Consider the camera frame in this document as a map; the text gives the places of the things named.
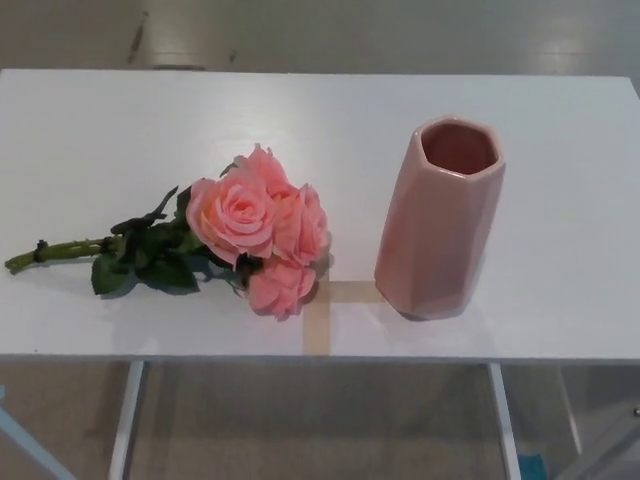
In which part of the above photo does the pink faceted ceramic vase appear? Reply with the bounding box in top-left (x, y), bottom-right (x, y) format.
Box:
top-left (374, 118), bottom-right (503, 320)

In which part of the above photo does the pink rose bouquet green stem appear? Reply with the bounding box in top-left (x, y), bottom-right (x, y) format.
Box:
top-left (4, 142), bottom-right (332, 322)

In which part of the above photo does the teal floor object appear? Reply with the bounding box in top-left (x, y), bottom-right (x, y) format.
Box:
top-left (519, 438), bottom-right (547, 464)

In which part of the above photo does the white table leg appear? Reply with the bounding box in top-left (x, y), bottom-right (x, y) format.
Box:
top-left (108, 360), bottom-right (151, 480)
top-left (558, 363), bottom-right (584, 454)
top-left (487, 362), bottom-right (524, 480)

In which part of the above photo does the light blue metal bar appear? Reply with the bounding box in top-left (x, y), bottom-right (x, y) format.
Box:
top-left (0, 383), bottom-right (76, 480)

